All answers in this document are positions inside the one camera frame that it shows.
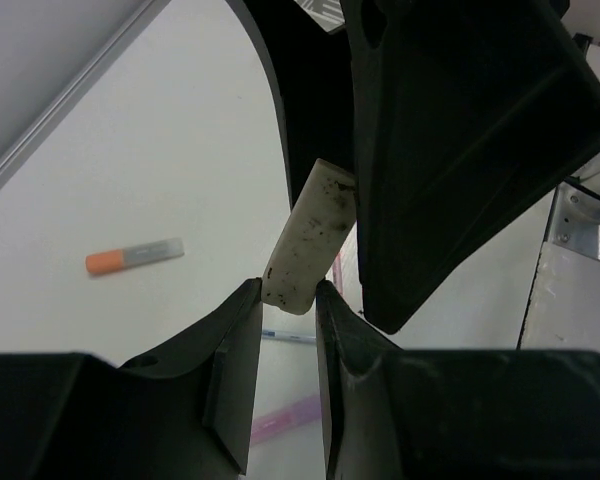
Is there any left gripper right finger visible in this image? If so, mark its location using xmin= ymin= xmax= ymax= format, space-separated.
xmin=316 ymin=281 xmax=600 ymax=479

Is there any red orange pen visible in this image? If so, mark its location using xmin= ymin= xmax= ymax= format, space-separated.
xmin=331 ymin=253 xmax=343 ymax=295

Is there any purple highlighter marker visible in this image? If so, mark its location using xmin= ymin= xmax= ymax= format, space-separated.
xmin=250 ymin=395 xmax=321 ymax=444

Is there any blue white pen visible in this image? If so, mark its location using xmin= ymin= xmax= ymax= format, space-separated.
xmin=262 ymin=330 xmax=316 ymax=344

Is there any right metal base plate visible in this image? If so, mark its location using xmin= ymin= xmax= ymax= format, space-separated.
xmin=545 ymin=153 xmax=600 ymax=261

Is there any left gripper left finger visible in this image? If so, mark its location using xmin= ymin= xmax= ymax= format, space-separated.
xmin=0 ymin=278 xmax=263 ymax=479

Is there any orange cap clear tube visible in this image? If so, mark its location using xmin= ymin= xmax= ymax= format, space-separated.
xmin=85 ymin=238 xmax=184 ymax=276

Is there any white slotted container far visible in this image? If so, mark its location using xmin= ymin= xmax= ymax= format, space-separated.
xmin=296 ymin=0 xmax=345 ymax=32

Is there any aluminium frame rail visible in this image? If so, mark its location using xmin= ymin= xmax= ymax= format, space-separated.
xmin=0 ymin=1 xmax=167 ymax=189

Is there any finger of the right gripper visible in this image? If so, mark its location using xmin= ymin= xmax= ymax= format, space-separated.
xmin=342 ymin=0 xmax=600 ymax=334
xmin=228 ymin=0 xmax=354 ymax=204

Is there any white eraser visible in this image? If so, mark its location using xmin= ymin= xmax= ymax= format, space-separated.
xmin=261 ymin=159 xmax=356 ymax=315

